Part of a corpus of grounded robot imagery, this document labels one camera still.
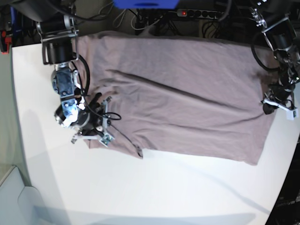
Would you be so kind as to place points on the mauve t-shirt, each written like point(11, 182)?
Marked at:
point(184, 95)

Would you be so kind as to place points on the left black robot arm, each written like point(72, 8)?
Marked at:
point(272, 17)

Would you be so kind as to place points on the grey rounded bin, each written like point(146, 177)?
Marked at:
point(19, 204)

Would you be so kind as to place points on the black power strip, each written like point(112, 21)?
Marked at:
point(198, 14)

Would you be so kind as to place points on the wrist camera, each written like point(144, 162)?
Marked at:
point(106, 139)
point(292, 114)

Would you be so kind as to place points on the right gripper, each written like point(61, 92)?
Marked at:
point(93, 121)

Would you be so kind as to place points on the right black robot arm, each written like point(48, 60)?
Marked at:
point(57, 28)

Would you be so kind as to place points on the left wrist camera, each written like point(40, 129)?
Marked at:
point(292, 114)

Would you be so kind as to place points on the red and black clamp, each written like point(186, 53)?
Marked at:
point(5, 42)

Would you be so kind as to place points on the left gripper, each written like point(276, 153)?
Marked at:
point(278, 96)

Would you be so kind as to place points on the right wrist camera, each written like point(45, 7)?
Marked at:
point(106, 139)

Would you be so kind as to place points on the blue plastic box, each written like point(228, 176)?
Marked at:
point(147, 4)

